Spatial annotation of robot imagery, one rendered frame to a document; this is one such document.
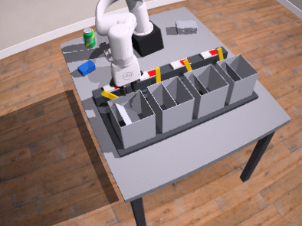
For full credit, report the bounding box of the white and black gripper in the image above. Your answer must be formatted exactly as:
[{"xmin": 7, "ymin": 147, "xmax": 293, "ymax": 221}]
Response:
[{"xmin": 110, "ymin": 55, "xmax": 143, "ymax": 96}]

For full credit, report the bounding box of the blue box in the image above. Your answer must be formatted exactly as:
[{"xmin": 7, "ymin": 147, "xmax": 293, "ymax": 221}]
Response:
[{"xmin": 78, "ymin": 60, "xmax": 96, "ymax": 77}]

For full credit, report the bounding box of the green drink can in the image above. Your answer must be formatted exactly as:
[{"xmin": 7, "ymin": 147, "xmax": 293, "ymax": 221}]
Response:
[{"xmin": 83, "ymin": 28, "xmax": 96, "ymax": 48}]

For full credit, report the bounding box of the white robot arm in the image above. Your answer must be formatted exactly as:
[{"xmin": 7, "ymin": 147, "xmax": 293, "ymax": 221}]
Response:
[{"xmin": 95, "ymin": 0, "xmax": 153, "ymax": 65}]

